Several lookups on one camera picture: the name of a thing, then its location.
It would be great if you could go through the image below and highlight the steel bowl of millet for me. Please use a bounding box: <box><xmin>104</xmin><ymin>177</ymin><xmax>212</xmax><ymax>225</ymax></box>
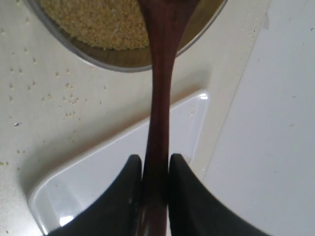
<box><xmin>26</xmin><ymin>0</ymin><xmax>226</xmax><ymax>73</ymax></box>

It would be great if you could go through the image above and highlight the dark red wooden spoon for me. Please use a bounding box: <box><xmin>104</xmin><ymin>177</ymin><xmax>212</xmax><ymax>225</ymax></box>
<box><xmin>137</xmin><ymin>0</ymin><xmax>199</xmax><ymax>236</ymax></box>

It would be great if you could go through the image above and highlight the white plastic tray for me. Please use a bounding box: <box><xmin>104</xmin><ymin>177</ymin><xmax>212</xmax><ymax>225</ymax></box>
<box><xmin>28</xmin><ymin>90</ymin><xmax>210</xmax><ymax>235</ymax></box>

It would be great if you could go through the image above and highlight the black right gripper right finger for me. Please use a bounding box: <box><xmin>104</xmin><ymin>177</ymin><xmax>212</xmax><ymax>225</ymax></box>
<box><xmin>168</xmin><ymin>154</ymin><xmax>266</xmax><ymax>236</ymax></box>

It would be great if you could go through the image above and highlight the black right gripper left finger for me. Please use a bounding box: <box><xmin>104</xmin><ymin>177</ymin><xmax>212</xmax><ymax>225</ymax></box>
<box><xmin>49</xmin><ymin>155</ymin><xmax>142</xmax><ymax>236</ymax></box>

